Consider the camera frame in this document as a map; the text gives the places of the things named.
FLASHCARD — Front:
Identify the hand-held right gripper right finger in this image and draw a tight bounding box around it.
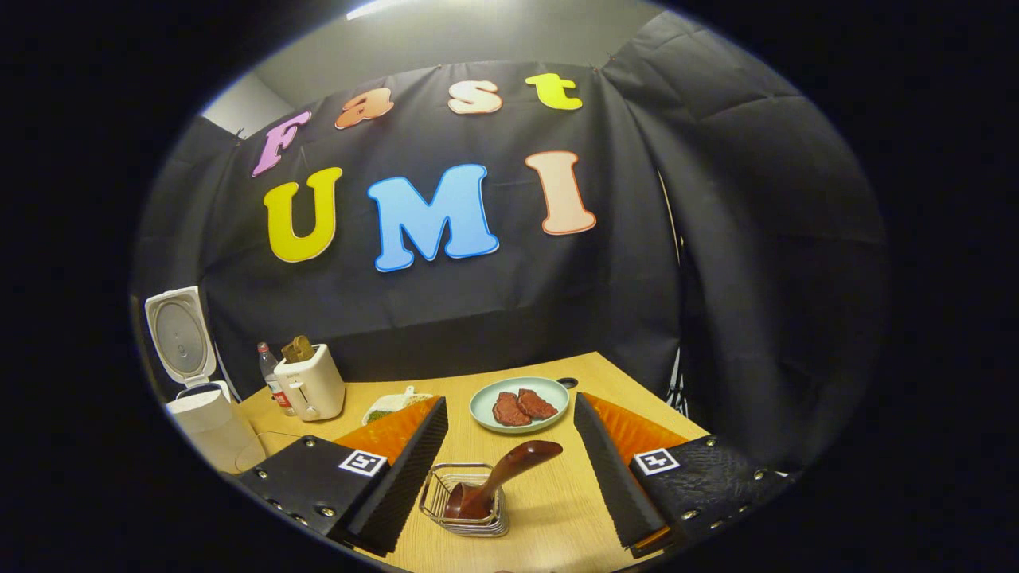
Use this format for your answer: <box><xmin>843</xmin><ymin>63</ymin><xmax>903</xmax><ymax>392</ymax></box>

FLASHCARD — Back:
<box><xmin>573</xmin><ymin>392</ymin><xmax>789</xmax><ymax>558</ymax></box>

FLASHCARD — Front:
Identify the pale green plate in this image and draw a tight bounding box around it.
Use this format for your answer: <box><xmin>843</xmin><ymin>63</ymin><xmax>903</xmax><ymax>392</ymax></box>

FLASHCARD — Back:
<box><xmin>469</xmin><ymin>376</ymin><xmax>572</xmax><ymax>435</ymax></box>

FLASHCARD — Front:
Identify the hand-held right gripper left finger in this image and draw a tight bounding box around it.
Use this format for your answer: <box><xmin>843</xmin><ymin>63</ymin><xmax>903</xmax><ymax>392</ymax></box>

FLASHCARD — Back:
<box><xmin>236</xmin><ymin>396</ymin><xmax>449</xmax><ymax>557</ymax></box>

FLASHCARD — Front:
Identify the brown wooden spoon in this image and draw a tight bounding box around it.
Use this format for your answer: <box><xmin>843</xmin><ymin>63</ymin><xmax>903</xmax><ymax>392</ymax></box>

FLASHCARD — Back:
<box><xmin>443</xmin><ymin>439</ymin><xmax>564</xmax><ymax>522</ymax></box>

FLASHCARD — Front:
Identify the white rice cooker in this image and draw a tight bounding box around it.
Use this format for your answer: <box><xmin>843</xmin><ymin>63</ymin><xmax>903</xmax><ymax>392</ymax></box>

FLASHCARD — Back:
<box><xmin>143</xmin><ymin>286</ymin><xmax>268</xmax><ymax>477</ymax></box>

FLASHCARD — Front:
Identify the ceiling light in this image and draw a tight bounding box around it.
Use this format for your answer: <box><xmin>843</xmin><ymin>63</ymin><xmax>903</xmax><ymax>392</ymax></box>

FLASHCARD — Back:
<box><xmin>346</xmin><ymin>0</ymin><xmax>408</xmax><ymax>21</ymax></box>

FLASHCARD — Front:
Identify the metal wire chopstick holder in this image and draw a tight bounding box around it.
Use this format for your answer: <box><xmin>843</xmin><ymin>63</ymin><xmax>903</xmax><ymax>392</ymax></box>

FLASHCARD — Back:
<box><xmin>419</xmin><ymin>462</ymin><xmax>511</xmax><ymax>539</ymax></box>

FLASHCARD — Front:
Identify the red meat slice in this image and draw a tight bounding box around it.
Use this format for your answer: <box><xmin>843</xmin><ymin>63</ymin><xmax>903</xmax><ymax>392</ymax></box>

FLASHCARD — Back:
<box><xmin>517</xmin><ymin>387</ymin><xmax>559</xmax><ymax>421</ymax></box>
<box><xmin>491</xmin><ymin>391</ymin><xmax>533</xmax><ymax>428</ymax></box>

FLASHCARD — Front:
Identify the white divided dish of beans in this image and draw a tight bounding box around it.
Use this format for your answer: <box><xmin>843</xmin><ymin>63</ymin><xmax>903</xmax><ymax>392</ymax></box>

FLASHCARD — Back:
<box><xmin>362</xmin><ymin>386</ymin><xmax>435</xmax><ymax>427</ymax></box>

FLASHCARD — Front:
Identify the white toaster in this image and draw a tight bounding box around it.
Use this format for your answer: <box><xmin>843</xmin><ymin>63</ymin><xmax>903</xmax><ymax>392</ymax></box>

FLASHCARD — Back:
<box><xmin>273</xmin><ymin>343</ymin><xmax>348</xmax><ymax>423</ymax></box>

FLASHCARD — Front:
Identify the clear plastic water bottle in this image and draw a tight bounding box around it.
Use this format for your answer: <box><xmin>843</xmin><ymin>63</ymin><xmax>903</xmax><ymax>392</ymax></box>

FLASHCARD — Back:
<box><xmin>256</xmin><ymin>341</ymin><xmax>297</xmax><ymax>418</ymax></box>

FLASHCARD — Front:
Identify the black backdrop cloth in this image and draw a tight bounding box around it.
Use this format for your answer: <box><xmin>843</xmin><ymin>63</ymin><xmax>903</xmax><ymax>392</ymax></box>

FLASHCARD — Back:
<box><xmin>131</xmin><ymin>10</ymin><xmax>888</xmax><ymax>472</ymax></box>

